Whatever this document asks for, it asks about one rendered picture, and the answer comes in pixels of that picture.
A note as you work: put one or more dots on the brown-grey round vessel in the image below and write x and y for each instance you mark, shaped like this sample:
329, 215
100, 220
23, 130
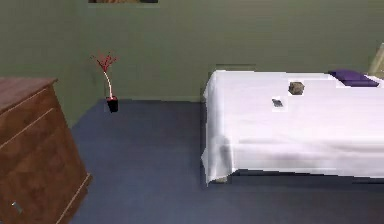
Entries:
296, 88

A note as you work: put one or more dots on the brown wooden chest of drawers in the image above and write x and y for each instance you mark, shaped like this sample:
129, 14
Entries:
33, 143

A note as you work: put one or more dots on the red plant in black pot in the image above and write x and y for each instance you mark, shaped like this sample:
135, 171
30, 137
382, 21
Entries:
112, 104

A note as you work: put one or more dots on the small dark grey object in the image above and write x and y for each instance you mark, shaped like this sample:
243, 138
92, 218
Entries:
277, 103

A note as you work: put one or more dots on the white bed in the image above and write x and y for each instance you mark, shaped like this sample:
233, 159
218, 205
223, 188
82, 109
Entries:
300, 133

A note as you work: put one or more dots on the purple pillow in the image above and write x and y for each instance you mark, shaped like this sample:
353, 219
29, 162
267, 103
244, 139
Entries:
353, 78

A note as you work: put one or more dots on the framed picture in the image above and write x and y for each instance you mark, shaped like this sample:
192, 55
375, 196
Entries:
122, 1

